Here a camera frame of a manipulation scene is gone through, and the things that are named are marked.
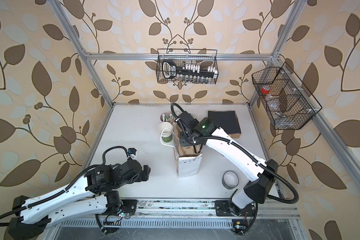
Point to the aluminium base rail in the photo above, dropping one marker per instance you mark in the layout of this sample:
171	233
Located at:
199	213

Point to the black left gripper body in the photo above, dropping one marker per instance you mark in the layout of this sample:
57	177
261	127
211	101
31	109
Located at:
136	178

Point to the black wire basket right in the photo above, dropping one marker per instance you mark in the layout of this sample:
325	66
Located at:
298	105

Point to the black wire basket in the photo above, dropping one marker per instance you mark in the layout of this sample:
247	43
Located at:
298	105
203	57

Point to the black socket set rack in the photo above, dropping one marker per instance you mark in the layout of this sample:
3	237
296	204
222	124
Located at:
187	71

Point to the white paper gift bag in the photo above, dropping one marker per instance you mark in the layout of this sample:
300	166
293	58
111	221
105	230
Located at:
185	166

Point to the pink cup of sachets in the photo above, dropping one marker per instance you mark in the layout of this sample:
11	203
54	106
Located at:
167	117

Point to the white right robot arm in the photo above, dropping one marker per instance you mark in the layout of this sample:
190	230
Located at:
260	173

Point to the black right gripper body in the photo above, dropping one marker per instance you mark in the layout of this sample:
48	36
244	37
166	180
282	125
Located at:
185	139

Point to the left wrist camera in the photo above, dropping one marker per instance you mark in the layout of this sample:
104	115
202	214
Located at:
132	152

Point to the black wire basket centre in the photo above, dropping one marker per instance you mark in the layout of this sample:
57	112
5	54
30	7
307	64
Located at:
203	57

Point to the grey tape roll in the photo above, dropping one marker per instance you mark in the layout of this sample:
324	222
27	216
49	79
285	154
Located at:
230	180

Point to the stack of paper cups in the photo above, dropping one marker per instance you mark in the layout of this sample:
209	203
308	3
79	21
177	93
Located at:
166	132

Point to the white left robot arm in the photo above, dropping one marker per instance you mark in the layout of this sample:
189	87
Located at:
29	217

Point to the plastic bottle red cap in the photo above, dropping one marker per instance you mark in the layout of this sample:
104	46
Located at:
272	102

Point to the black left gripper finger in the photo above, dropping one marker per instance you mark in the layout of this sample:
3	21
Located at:
145	176
146	169

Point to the stack of coloured napkins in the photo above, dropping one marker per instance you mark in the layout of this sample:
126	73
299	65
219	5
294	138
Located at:
226	121

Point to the pulp cup carrier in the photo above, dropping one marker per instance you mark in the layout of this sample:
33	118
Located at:
187	151

